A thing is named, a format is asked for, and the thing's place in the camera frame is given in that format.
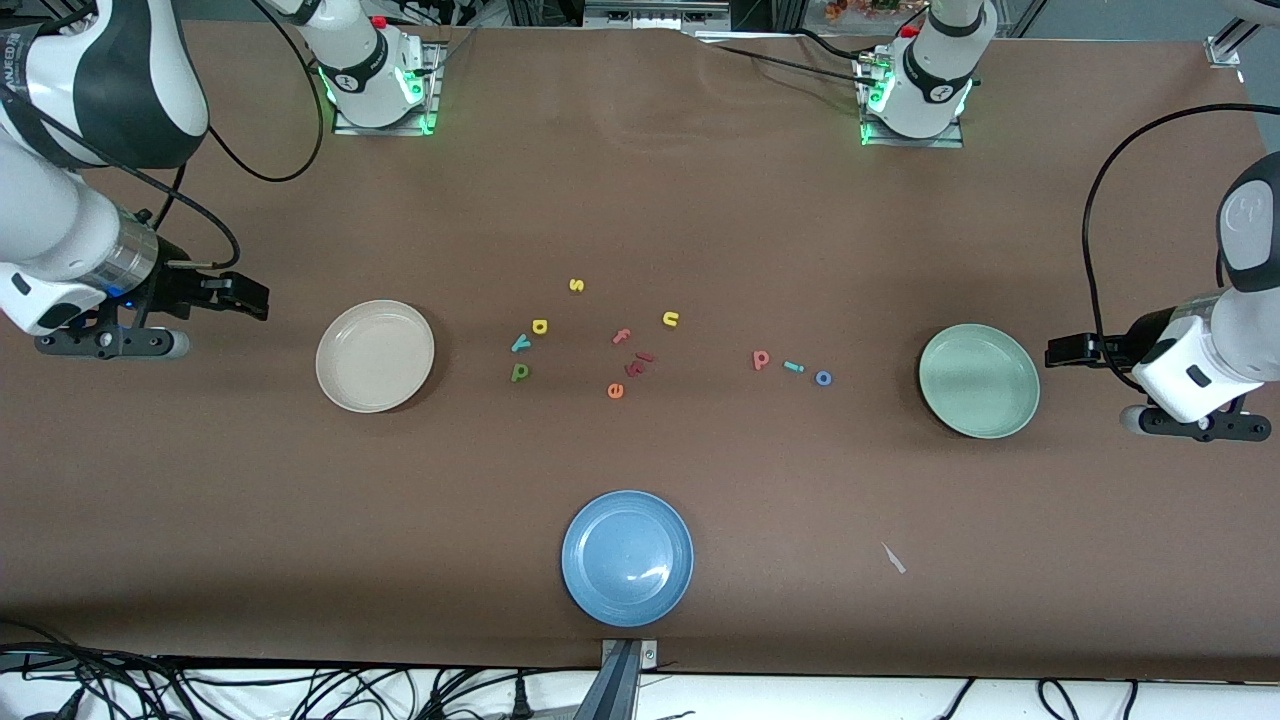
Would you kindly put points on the brown paper table cover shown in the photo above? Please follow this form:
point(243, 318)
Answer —
point(640, 200)

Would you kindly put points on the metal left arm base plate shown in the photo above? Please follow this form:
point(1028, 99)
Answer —
point(915, 142)

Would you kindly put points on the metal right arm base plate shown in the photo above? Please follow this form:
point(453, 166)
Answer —
point(385, 130)

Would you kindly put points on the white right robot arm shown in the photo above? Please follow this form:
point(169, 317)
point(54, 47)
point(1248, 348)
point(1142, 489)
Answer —
point(365, 70)

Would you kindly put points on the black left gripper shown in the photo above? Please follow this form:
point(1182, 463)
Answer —
point(1120, 347)

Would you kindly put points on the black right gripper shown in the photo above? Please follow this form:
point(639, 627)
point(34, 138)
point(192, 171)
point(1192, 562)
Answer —
point(178, 286)

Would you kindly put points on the aluminium frame profile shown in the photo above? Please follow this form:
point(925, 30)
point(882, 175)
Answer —
point(1235, 40)

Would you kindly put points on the grey metal camera post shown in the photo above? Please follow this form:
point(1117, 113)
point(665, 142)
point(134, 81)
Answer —
point(620, 690)

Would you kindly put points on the orange artificial flowers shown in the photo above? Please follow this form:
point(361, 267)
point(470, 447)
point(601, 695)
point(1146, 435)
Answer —
point(860, 8)

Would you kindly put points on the green round plate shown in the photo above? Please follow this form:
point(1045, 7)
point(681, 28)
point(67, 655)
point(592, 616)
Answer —
point(979, 381)

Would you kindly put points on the small white paper scrap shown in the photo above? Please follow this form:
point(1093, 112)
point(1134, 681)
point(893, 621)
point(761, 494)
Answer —
point(894, 558)

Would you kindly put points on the black power plug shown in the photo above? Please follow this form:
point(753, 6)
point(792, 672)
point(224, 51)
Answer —
point(520, 702)

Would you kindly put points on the blue round plate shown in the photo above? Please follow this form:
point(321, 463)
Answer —
point(627, 558)

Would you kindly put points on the beige round plate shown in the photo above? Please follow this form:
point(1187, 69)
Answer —
point(375, 356)

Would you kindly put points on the grey metal bar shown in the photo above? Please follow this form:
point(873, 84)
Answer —
point(650, 15)

